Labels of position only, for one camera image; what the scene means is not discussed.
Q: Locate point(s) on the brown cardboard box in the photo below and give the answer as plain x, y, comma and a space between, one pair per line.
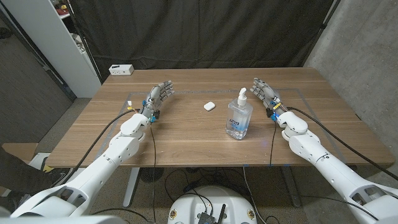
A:
21, 149

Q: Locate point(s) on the small red yellow object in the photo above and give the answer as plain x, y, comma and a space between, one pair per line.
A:
63, 12

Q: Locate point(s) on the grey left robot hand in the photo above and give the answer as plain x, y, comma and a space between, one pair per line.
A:
155, 98

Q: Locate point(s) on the white power outlet box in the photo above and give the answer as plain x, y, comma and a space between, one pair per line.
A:
121, 69

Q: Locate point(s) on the white table leg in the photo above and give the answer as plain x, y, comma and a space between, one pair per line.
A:
131, 186
292, 189

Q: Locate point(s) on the black fabric backdrop curtain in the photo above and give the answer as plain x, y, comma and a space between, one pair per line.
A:
199, 31

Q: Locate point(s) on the white shelf cabinet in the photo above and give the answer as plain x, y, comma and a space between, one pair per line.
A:
56, 46

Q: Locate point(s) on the white airpods case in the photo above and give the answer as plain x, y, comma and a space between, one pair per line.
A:
209, 106

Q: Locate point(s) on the white robot torso base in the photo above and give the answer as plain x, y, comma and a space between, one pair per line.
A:
211, 199

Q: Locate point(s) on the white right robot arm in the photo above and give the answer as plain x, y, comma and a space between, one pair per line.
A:
311, 146

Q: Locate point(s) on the black antenna module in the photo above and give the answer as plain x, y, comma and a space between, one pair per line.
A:
205, 217

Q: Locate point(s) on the black backdrop stand pole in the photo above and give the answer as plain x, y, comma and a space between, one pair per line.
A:
323, 26
84, 43

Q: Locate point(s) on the black sneaker white sole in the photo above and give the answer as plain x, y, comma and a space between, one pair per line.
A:
60, 175

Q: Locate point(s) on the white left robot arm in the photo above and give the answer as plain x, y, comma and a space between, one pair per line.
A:
121, 149

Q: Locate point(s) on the round black floor fan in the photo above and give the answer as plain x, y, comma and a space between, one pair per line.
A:
151, 174

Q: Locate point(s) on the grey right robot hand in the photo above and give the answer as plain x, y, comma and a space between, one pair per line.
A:
267, 95

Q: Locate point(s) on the clear hand sanitizer pump bottle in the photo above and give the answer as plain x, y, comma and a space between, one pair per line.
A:
238, 121

